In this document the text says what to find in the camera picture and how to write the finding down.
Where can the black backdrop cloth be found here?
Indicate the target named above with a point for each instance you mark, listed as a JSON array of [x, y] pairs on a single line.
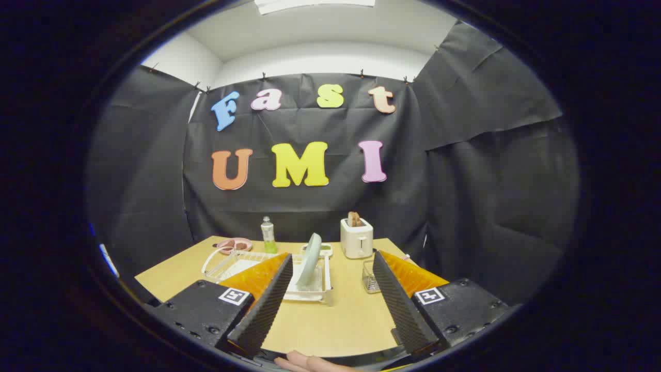
[[465, 181]]

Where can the white drainer mat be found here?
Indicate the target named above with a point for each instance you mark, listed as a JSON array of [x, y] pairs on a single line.
[[242, 268]]

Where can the pale green plate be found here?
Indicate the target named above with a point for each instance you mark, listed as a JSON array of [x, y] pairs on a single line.
[[310, 258]]

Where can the white toaster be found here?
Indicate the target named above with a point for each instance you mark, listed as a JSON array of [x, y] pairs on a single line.
[[356, 243]]

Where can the brown toast slice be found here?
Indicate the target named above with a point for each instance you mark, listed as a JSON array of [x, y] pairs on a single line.
[[355, 219]]

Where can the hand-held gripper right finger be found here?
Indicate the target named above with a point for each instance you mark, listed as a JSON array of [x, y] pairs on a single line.
[[403, 310]]

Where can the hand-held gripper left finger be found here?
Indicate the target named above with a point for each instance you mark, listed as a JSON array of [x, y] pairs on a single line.
[[266, 310]]

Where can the white ceiling light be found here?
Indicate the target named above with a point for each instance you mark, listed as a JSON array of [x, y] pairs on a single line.
[[310, 5]]

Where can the clear bottle with green liquid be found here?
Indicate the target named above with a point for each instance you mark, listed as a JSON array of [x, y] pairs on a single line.
[[268, 237]]

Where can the white compartment tray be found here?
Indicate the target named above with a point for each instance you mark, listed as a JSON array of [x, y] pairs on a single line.
[[326, 251]]

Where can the pink oval dish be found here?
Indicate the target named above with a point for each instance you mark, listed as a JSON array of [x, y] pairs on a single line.
[[235, 239]]

